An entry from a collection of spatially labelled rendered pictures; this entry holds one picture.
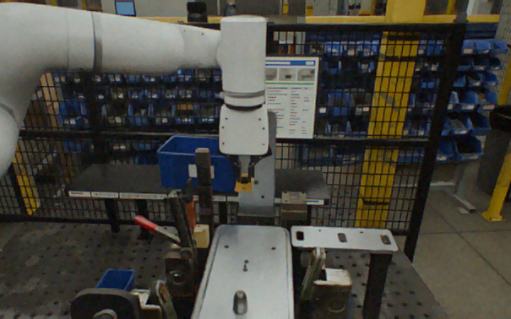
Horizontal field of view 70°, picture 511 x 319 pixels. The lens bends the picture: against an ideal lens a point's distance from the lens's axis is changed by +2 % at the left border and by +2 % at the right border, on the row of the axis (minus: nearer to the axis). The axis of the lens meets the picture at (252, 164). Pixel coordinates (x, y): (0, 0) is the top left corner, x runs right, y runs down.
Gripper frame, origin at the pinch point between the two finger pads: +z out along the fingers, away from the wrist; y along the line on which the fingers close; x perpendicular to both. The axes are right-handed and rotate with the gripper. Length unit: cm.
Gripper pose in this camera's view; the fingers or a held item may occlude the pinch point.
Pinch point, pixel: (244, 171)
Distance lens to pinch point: 80.2
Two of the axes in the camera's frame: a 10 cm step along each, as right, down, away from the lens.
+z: 0.0, 9.1, 4.2
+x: 0.7, -4.2, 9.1
